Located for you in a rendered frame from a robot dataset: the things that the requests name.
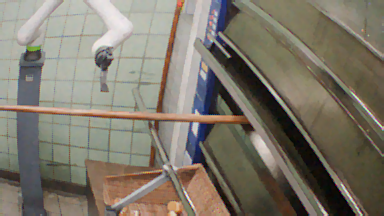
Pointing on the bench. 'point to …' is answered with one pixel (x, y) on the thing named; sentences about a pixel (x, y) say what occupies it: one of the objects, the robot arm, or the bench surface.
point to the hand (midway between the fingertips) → (107, 74)
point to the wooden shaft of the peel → (127, 115)
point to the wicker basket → (167, 193)
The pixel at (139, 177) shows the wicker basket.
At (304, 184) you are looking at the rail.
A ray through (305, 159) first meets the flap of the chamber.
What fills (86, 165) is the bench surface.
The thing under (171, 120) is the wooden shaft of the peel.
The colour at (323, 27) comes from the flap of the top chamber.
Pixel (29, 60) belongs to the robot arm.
